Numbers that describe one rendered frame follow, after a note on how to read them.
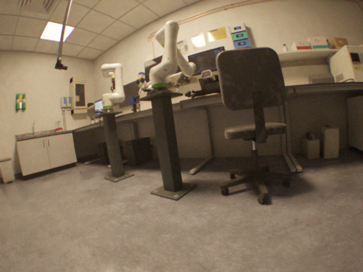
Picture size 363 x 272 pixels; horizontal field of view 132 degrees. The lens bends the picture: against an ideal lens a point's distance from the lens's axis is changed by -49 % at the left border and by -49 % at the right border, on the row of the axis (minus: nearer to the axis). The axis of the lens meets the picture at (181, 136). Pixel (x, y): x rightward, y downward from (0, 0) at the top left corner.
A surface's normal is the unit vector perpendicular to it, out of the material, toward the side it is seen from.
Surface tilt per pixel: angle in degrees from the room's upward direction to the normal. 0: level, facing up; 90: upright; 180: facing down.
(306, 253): 0
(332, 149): 90
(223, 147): 90
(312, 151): 90
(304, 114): 90
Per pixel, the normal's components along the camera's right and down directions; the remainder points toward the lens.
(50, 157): 0.87, -0.07
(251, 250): -0.13, -0.99
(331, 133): -0.62, 0.15
